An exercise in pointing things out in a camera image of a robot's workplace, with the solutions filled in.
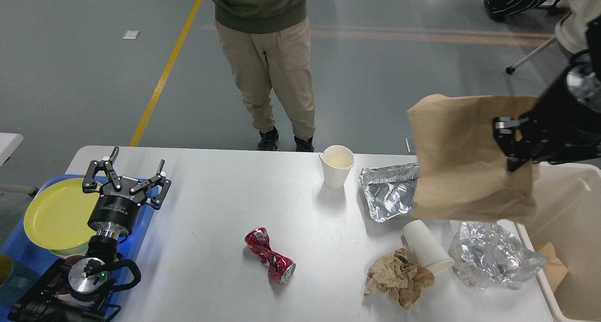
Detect yellow plastic plate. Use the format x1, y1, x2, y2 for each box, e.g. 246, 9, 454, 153
23, 178, 99, 250

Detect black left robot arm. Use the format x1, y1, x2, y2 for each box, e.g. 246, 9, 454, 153
7, 147, 172, 322

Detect upright white paper cup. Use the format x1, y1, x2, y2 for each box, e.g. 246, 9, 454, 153
319, 145, 355, 190

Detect person in green sweater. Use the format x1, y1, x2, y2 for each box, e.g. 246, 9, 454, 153
212, 0, 316, 153

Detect small brown paper bag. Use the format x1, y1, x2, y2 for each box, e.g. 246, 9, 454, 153
535, 242, 569, 293

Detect office chair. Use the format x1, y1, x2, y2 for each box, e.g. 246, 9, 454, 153
504, 36, 565, 75

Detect blue plastic tray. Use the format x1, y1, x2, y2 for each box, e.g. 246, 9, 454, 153
0, 175, 158, 322

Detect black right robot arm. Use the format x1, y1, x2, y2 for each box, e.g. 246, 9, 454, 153
493, 18, 601, 173

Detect beige plastic bin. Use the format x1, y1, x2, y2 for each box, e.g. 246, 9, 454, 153
516, 163, 601, 322

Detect pale green plate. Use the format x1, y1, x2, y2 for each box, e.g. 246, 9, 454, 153
48, 244, 88, 258

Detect crumpled brown paper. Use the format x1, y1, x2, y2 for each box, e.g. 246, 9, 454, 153
363, 247, 435, 310

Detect white side table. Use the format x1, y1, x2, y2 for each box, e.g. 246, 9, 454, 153
0, 132, 23, 166

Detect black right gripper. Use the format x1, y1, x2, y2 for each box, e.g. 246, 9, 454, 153
492, 62, 600, 174

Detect lying white paper cup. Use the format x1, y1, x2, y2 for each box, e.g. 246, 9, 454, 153
403, 220, 455, 275

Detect crumpled clear plastic wrap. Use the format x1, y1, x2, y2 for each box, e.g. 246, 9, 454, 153
448, 221, 547, 290

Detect crushed red soda can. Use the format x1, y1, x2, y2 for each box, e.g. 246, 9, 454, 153
244, 227, 296, 285

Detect aluminium foil tray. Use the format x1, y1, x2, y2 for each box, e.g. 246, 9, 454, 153
358, 163, 420, 223

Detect large brown paper bag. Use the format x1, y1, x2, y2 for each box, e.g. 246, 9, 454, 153
408, 94, 539, 224

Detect dark teal mug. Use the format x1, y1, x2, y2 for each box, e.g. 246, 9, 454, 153
0, 254, 39, 307

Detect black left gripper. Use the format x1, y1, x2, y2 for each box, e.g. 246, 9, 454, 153
82, 146, 172, 240

